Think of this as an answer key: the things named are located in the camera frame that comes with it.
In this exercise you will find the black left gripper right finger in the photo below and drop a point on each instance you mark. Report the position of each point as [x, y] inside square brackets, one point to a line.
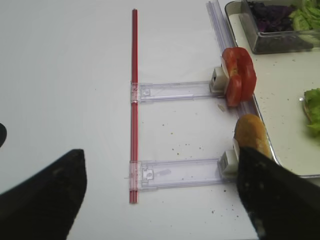
[280, 204]

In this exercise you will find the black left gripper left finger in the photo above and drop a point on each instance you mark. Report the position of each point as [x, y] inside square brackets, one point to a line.
[45, 206]

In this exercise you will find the red tomato slice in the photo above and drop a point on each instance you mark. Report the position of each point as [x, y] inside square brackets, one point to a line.
[238, 61]
[234, 91]

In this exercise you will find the lettuce leaf on tray bun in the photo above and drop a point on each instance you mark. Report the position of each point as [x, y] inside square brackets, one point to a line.
[312, 98]

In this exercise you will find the white pusher behind tomato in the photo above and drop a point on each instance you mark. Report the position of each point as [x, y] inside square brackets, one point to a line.
[220, 79]

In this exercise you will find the green lettuce in box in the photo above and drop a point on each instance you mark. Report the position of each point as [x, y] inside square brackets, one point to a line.
[307, 16]

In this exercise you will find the white pusher behind bun bottom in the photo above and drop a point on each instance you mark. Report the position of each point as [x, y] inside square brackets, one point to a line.
[229, 162]

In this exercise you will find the standing bun bottom slice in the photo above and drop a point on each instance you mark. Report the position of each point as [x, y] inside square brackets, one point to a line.
[250, 132]

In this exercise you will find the bun slice on tray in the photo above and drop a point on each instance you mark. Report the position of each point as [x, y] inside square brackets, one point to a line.
[306, 111]

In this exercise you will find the left red plastic strip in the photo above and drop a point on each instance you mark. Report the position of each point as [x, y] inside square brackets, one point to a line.
[134, 140]

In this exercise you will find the metal serving tray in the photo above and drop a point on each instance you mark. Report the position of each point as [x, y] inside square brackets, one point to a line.
[282, 79]

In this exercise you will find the clear plastic vegetable box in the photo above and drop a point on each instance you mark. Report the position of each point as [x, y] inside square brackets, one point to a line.
[276, 42]

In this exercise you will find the shredded purple cabbage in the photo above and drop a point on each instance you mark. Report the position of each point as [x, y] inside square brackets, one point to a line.
[272, 18]

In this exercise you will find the clear rail holding bun bottom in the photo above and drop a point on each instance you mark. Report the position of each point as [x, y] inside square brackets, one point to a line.
[156, 175]

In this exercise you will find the left clear long divider rail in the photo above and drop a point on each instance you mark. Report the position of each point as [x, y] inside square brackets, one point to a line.
[225, 40]

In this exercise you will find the clear rail holding tomato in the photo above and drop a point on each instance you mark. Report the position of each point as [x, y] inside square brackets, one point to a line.
[152, 92]

